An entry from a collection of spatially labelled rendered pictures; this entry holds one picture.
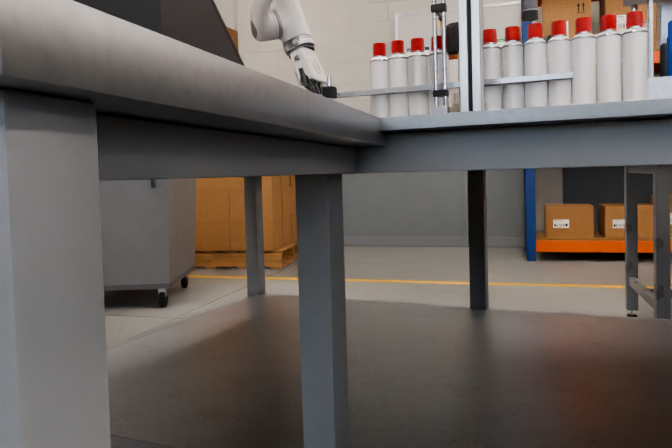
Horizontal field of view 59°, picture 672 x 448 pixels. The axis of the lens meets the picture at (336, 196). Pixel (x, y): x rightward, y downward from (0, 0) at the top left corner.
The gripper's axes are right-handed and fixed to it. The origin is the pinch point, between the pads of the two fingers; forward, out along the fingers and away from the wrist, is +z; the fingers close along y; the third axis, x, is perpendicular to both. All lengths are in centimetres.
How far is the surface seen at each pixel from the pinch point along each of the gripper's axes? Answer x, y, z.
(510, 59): -50, -3, 12
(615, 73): -69, -2, 24
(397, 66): -24.3, -2.8, 1.1
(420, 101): -26.6, -2.5, 11.7
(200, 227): 235, 248, -21
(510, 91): -47, -3, 19
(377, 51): -20.5, -1.5, -5.2
